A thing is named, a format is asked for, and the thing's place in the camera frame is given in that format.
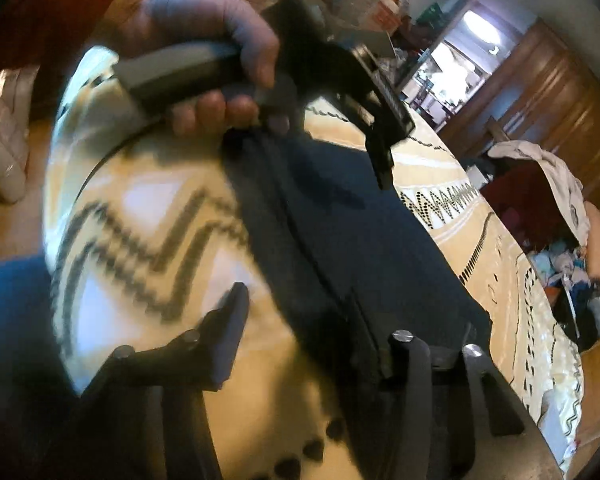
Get pile of clothes and bedding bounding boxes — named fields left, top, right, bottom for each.
left=481, top=141, right=600, bottom=351

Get person's left hand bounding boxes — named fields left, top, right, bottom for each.
left=90, top=0, right=279, bottom=136

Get yellow patterned bedspread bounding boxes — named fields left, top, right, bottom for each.
left=43, top=47, right=582, bottom=479

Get dark wooden wardrobe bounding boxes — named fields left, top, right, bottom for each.
left=439, top=20, right=600, bottom=207

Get black pants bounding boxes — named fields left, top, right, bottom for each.
left=221, top=129, right=492, bottom=388

